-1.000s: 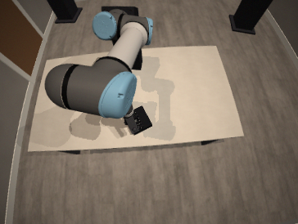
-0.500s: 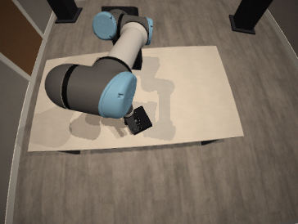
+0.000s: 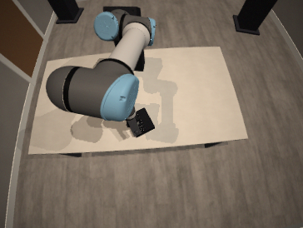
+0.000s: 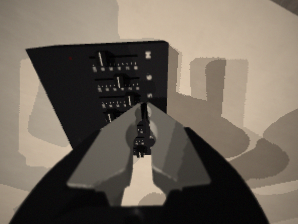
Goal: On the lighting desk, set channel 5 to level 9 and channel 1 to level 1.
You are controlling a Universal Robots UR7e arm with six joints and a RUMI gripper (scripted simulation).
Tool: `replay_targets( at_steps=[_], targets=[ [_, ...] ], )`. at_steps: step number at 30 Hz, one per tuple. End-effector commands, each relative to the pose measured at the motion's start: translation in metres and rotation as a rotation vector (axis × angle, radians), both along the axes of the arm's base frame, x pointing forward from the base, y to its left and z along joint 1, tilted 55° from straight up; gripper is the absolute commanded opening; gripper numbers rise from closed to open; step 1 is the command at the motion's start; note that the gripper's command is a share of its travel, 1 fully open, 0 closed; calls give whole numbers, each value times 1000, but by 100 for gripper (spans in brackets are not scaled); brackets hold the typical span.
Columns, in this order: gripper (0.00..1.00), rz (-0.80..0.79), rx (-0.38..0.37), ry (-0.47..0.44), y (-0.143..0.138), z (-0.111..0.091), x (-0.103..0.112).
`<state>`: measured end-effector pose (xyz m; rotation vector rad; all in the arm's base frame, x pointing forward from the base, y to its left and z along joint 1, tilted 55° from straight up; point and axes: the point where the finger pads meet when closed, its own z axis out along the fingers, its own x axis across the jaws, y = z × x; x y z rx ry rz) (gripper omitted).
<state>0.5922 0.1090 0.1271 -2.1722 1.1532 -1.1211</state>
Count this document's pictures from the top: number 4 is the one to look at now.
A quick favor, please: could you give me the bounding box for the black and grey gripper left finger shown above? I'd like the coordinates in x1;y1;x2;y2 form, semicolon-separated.
9;102;145;224

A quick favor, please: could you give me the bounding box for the black lighting desk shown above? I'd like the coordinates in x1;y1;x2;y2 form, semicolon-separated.
25;40;169;158

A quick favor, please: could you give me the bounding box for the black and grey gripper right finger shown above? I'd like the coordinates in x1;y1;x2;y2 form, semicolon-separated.
145;102;270;224

